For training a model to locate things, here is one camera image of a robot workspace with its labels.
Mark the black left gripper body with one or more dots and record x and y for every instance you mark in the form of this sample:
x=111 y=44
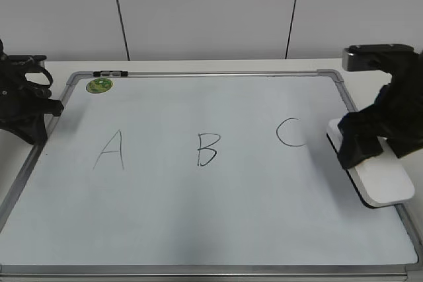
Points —
x=22 y=88

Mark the black marker pen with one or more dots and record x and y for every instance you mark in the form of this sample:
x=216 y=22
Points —
x=114 y=73

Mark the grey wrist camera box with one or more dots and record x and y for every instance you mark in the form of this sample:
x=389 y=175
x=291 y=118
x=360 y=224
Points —
x=369 y=57

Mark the green round magnet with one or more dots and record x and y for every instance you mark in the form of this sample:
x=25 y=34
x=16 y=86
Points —
x=99 y=85

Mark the white whiteboard eraser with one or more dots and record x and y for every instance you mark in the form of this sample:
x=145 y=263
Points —
x=382 y=181

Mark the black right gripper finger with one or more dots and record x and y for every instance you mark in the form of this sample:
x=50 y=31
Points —
x=404 y=145
x=359 y=137

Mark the aluminium framed whiteboard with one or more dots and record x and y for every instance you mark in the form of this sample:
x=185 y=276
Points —
x=199 y=176

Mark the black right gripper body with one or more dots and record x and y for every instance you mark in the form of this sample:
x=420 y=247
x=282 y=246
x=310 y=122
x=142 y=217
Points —
x=397 y=109

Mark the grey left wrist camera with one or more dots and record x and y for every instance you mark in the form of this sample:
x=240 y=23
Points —
x=33 y=59

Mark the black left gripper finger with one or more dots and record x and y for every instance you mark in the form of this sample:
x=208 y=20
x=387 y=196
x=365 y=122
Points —
x=31 y=130
x=53 y=107

